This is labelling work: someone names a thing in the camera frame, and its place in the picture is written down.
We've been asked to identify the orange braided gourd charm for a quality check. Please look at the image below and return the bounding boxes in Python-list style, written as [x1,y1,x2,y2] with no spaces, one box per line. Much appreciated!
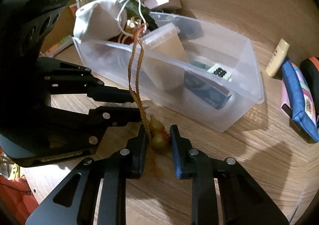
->
[126,17,173,181]

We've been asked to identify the beige slime tub purple sticker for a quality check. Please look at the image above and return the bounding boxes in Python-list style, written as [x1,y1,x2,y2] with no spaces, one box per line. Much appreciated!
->
[141,22,189,91]

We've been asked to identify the white drawstring cloth bag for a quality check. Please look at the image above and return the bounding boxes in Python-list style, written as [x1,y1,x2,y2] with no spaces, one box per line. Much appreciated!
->
[73,0,148,42]

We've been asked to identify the blue white small packet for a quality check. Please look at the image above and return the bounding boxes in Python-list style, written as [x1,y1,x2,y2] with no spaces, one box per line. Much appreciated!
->
[184,71,232,110]

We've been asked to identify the orange cloth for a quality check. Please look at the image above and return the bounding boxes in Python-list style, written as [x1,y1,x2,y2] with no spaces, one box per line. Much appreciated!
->
[1,175,38,224]

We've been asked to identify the orange green tube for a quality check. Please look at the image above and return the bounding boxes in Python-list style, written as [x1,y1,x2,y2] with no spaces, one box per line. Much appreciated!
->
[44,35,74,58]

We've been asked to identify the white lidded round container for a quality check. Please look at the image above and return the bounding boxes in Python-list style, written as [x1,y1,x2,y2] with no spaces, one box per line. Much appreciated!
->
[183,87,235,120]

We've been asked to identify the clear plastic storage bin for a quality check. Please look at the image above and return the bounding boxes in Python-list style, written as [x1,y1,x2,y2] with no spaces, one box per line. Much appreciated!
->
[74,12,264,132]

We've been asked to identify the pink phone under pouch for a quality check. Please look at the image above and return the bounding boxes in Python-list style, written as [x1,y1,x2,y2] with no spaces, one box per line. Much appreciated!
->
[281,80,310,143]

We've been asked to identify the small white cardboard box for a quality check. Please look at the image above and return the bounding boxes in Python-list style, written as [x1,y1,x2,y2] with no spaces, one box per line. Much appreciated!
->
[143,0,169,9]

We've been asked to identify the white card black dots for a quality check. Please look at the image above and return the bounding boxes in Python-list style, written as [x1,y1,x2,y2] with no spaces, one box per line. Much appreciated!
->
[207,63,232,81]

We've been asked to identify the blue patchwork fabric pouch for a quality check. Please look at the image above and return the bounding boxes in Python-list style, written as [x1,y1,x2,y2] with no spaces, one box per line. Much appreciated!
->
[281,58,318,143]

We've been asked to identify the cream yellow lotion bottle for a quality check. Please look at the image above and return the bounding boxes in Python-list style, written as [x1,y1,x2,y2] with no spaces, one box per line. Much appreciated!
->
[266,38,290,78]

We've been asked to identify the black orange zip case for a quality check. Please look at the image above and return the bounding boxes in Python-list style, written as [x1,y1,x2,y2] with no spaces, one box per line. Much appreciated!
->
[300,57,318,87]

